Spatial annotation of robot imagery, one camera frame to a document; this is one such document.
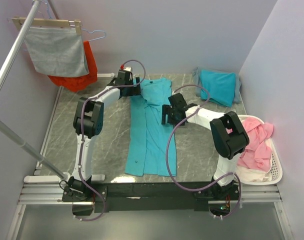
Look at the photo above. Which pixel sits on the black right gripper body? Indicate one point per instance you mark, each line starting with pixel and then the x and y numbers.
pixel 172 118

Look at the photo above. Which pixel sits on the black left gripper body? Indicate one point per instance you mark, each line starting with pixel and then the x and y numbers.
pixel 133 91

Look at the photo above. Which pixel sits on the turquoise t shirt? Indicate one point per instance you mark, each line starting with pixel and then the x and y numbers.
pixel 148 136
pixel 220 86

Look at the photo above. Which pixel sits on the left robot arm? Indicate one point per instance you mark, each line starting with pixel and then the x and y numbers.
pixel 88 124

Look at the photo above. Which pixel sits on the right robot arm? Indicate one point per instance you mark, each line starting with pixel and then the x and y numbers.
pixel 229 137

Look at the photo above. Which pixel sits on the white rack foot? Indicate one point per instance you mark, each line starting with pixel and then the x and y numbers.
pixel 106 75

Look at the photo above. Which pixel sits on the orange hanging garment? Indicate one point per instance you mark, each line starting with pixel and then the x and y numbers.
pixel 75 84

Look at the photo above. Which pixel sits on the folded turquoise t shirt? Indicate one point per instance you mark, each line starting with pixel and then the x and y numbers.
pixel 220 86

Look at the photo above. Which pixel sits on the grey hanging cloth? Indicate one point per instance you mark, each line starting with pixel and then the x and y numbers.
pixel 57 52

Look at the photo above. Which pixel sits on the black base beam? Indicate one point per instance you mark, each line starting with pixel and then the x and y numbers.
pixel 139 196

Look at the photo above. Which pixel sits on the pink t shirt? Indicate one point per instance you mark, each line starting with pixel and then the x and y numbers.
pixel 257 153

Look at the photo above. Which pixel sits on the white laundry basket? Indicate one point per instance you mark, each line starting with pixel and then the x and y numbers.
pixel 272 170

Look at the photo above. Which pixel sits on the wooden clip hanger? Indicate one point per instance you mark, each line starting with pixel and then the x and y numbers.
pixel 49 23

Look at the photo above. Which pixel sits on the metal clothes rack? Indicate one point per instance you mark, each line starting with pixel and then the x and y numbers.
pixel 4 71

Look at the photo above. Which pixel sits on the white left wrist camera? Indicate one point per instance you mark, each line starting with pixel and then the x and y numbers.
pixel 126 68

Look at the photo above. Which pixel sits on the aluminium rail frame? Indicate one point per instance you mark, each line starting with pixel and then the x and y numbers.
pixel 51 194

